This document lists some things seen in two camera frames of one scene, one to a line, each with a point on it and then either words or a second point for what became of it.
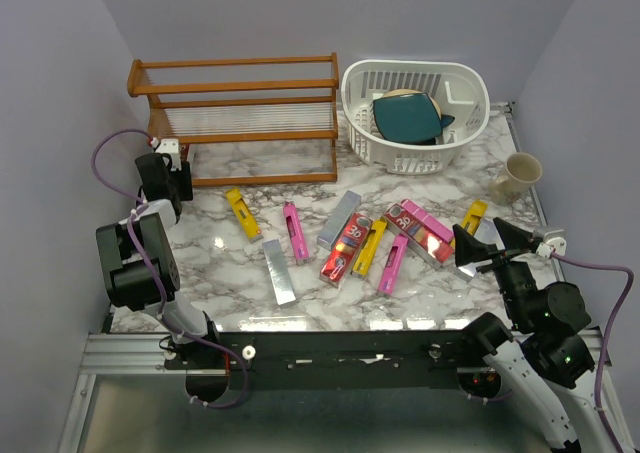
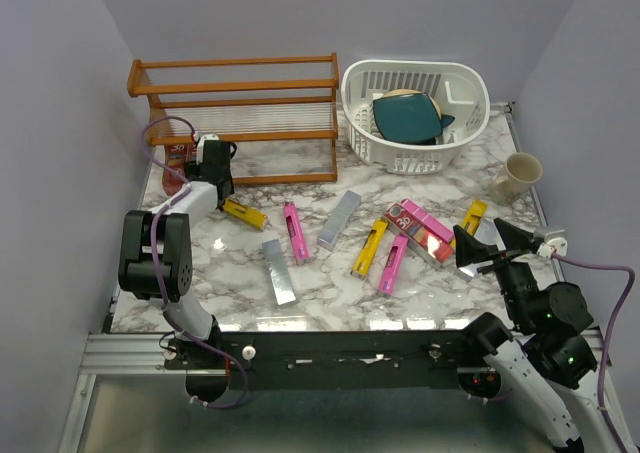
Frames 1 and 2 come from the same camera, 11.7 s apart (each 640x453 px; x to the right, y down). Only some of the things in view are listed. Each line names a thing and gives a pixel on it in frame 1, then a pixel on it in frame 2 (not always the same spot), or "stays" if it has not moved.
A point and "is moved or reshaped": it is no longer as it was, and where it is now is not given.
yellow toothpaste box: [474, 216] stays
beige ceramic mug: [520, 172] stays
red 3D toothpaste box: [343, 254] is moved or reshaped
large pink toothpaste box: [427, 220] stays
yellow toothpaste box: [248, 222] is moved or reshaped
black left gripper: [185, 190] -> [193, 169]
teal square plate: [411, 117] stays
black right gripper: [470, 248] stays
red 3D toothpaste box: [421, 238] stays
